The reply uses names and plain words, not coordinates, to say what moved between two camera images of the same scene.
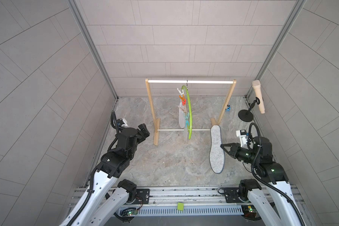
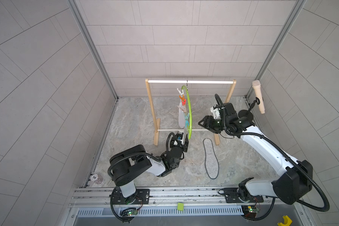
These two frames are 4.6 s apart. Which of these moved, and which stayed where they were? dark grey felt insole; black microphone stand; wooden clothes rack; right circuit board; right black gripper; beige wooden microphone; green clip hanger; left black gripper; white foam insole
Moved: dark grey felt insole; right black gripper; left black gripper
Stayed: wooden clothes rack; white foam insole; beige wooden microphone; black microphone stand; green clip hanger; right circuit board
